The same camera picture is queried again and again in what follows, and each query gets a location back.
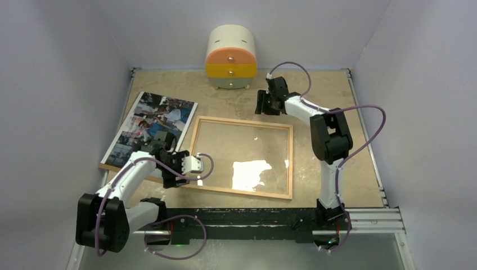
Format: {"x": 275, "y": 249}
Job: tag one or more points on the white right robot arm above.
{"x": 331, "y": 139}

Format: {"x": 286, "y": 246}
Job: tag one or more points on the round three-drawer mini cabinet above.
{"x": 231, "y": 61}

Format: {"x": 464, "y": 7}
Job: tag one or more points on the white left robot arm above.
{"x": 104, "y": 223}

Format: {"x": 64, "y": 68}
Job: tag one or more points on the clear acrylic frame pane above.
{"x": 242, "y": 160}

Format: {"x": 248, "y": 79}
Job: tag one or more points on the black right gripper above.
{"x": 262, "y": 107}

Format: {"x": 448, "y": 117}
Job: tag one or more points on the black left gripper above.
{"x": 169, "y": 180}

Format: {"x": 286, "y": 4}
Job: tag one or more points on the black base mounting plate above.
{"x": 302, "y": 225}

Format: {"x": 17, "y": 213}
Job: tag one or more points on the printed photo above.
{"x": 152, "y": 120}

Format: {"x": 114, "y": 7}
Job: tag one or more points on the aluminium extrusion rail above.
{"x": 362, "y": 221}

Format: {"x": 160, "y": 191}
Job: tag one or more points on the wooden picture frame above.
{"x": 290, "y": 160}

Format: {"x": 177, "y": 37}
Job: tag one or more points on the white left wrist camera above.
{"x": 192, "y": 164}

